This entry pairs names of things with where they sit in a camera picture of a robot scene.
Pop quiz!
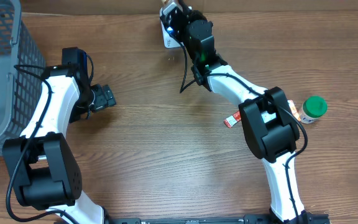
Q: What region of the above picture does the green lid small jar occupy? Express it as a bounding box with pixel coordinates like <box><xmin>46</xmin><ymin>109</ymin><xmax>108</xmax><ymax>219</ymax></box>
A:
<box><xmin>299</xmin><ymin>96</ymin><xmax>328</xmax><ymax>124</ymax></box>

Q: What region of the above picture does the red stick snack packet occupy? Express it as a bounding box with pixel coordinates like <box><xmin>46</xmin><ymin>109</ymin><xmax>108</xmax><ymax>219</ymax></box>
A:
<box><xmin>224</xmin><ymin>111</ymin><xmax>241</xmax><ymax>128</ymax></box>

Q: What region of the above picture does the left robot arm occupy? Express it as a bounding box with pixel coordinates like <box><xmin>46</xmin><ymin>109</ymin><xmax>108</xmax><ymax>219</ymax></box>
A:
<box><xmin>2</xmin><ymin>47</ymin><xmax>116</xmax><ymax>223</ymax></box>

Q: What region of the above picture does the grey plastic mesh basket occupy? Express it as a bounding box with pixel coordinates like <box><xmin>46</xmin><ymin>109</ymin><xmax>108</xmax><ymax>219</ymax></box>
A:
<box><xmin>0</xmin><ymin>0</ymin><xmax>45</xmax><ymax>156</ymax></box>

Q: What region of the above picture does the orange small snack packet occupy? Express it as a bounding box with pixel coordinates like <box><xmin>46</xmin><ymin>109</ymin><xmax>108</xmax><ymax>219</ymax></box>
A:
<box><xmin>288</xmin><ymin>100</ymin><xmax>301</xmax><ymax>121</ymax></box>

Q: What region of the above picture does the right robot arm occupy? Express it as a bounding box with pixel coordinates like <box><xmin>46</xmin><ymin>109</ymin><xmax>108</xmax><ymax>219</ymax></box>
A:
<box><xmin>160</xmin><ymin>0</ymin><xmax>309</xmax><ymax>223</ymax></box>

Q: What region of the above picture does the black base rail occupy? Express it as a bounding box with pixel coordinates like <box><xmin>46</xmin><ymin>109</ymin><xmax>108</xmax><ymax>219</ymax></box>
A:
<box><xmin>106</xmin><ymin>213</ymin><xmax>331</xmax><ymax>224</ymax></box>

